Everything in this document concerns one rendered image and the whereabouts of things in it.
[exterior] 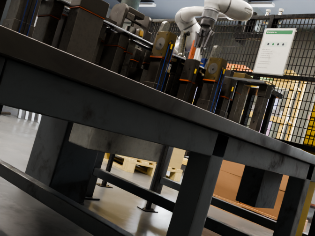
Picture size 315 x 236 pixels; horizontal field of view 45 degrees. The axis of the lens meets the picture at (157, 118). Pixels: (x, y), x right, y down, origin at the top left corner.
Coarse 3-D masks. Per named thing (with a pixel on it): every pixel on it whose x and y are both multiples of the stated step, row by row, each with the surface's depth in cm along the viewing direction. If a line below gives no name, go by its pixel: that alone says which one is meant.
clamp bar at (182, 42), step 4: (184, 32) 228; (188, 32) 225; (180, 36) 227; (184, 36) 228; (180, 40) 226; (184, 40) 228; (180, 44) 225; (184, 44) 227; (180, 48) 224; (184, 48) 227
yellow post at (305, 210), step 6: (312, 108) 222; (312, 114) 221; (312, 132) 218; (312, 138) 218; (306, 144) 219; (306, 150) 219; (312, 186) 217; (312, 192) 218; (306, 198) 215; (306, 204) 216; (306, 210) 217; (300, 216) 214; (306, 216) 218; (300, 222) 215; (300, 228) 216; (300, 234) 218
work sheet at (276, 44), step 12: (264, 36) 253; (276, 36) 246; (288, 36) 240; (264, 48) 250; (276, 48) 244; (288, 48) 238; (264, 60) 248; (276, 60) 242; (264, 72) 246; (276, 72) 240
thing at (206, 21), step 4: (204, 20) 213; (208, 20) 212; (212, 20) 213; (204, 24) 213; (208, 24) 212; (212, 24) 213; (200, 28) 217; (204, 28) 215; (208, 28) 213; (212, 28) 216; (208, 32) 213
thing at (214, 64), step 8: (208, 64) 197; (216, 64) 193; (224, 64) 193; (208, 72) 196; (216, 72) 192; (224, 72) 193; (208, 80) 194; (216, 80) 191; (208, 88) 194; (216, 88) 194; (200, 96) 196; (208, 96) 193; (216, 96) 193; (200, 104) 195; (208, 104) 191; (216, 104) 193
